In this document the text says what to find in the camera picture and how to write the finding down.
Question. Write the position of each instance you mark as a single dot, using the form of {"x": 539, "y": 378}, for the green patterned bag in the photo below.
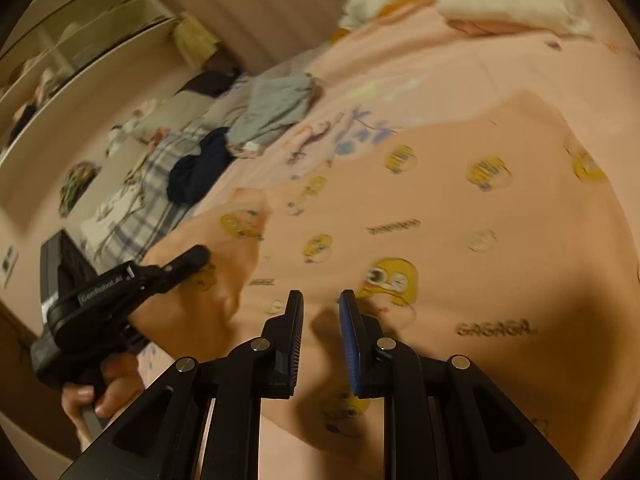
{"x": 77, "y": 187}

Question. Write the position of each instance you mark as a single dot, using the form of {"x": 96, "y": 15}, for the yellow striped hanging cloth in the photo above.
{"x": 197, "y": 40}

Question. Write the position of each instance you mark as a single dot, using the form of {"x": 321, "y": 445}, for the grey garment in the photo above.
{"x": 270, "y": 110}

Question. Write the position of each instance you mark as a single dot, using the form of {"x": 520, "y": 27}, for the taupe blanket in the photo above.
{"x": 225, "y": 105}

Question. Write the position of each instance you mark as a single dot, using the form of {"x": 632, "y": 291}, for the pink duck-print garment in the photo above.
{"x": 450, "y": 210}

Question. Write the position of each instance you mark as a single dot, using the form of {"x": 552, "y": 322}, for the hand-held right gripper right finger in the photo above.
{"x": 352, "y": 350}

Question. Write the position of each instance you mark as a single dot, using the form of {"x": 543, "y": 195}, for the plaid blanket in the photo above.
{"x": 145, "y": 210}

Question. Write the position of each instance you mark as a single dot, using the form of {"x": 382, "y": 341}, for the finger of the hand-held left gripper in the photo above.
{"x": 190, "y": 260}

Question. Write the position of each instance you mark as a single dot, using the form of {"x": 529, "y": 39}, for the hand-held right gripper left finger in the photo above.
{"x": 296, "y": 345}

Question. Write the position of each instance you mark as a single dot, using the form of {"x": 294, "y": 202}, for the dark brown cloth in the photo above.
{"x": 210, "y": 80}

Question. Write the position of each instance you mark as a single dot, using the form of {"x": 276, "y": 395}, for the pink folded garment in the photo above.
{"x": 475, "y": 27}

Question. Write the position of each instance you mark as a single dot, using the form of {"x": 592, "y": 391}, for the beige pillow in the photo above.
{"x": 175, "y": 107}

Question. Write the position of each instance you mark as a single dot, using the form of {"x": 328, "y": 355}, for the navy garment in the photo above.
{"x": 195, "y": 175}

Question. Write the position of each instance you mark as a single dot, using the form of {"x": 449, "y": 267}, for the white wardrobe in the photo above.
{"x": 75, "y": 35}

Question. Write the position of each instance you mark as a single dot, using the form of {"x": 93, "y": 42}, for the orange cloth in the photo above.
{"x": 410, "y": 1}

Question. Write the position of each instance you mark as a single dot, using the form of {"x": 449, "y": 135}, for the pink printed bed sheet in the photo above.
{"x": 425, "y": 60}

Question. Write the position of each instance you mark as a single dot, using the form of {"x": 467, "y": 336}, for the person's left hand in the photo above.
{"x": 120, "y": 390}

